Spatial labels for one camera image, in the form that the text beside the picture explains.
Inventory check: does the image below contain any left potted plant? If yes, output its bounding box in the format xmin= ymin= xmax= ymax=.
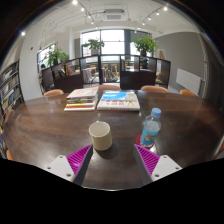
xmin=47 ymin=47 xmax=68 ymax=66

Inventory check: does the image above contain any dark divider shelf unit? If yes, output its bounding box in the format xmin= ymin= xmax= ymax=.
xmin=42 ymin=54 xmax=171 ymax=93

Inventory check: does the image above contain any orange chair far left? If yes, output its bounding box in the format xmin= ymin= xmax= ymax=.
xmin=44 ymin=89 xmax=64 ymax=97

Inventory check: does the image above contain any ceiling air conditioner unit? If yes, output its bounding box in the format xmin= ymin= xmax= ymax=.
xmin=103 ymin=9 xmax=125 ymax=21

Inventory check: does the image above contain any clear water bottle blue cap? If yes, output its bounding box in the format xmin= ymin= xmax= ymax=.
xmin=141 ymin=108 xmax=161 ymax=141

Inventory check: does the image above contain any potted plant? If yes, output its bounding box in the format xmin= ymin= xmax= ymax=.
xmin=47 ymin=47 xmax=68 ymax=66
xmin=84 ymin=39 xmax=105 ymax=55
xmin=132 ymin=35 xmax=157 ymax=56

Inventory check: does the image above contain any orange chair far right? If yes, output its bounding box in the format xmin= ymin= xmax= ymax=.
xmin=140 ymin=85 xmax=169 ymax=93

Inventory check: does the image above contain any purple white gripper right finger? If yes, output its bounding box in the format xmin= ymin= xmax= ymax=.
xmin=133 ymin=145 xmax=181 ymax=184

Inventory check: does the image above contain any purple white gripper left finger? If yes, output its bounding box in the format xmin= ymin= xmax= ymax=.
xmin=46 ymin=145 xmax=93 ymax=186

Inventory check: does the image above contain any blue cover book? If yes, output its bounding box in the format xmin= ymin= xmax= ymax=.
xmin=97 ymin=91 xmax=140 ymax=111

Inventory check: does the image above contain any orange chair far middle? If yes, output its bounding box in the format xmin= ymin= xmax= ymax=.
xmin=98 ymin=85 xmax=121 ymax=91

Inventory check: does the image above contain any orange chair right end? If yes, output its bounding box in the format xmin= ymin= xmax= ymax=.
xmin=180 ymin=90 xmax=195 ymax=96

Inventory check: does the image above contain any white wall radiator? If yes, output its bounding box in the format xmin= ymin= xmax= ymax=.
xmin=176 ymin=68 xmax=202 ymax=95

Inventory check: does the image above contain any stack of books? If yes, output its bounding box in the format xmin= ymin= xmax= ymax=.
xmin=64 ymin=87 xmax=98 ymax=111

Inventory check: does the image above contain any middle potted plant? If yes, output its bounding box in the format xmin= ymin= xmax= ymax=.
xmin=84 ymin=39 xmax=105 ymax=55

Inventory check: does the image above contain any seated person in background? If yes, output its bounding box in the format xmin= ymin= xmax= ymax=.
xmin=38 ymin=64 xmax=46 ymax=93

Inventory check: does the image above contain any tall bookshelf with books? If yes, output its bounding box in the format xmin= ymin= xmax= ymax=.
xmin=0 ymin=60 xmax=24 ymax=128

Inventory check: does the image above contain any orange chair near left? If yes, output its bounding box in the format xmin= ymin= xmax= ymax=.
xmin=6 ymin=150 xmax=13 ymax=160

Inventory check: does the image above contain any right potted plant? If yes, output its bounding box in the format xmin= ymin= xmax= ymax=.
xmin=132 ymin=35 xmax=157 ymax=56

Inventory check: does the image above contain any orange chair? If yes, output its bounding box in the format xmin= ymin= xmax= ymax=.
xmin=44 ymin=89 xmax=64 ymax=97
xmin=140 ymin=85 xmax=169 ymax=93
xmin=98 ymin=85 xmax=121 ymax=91
xmin=6 ymin=150 xmax=13 ymax=160

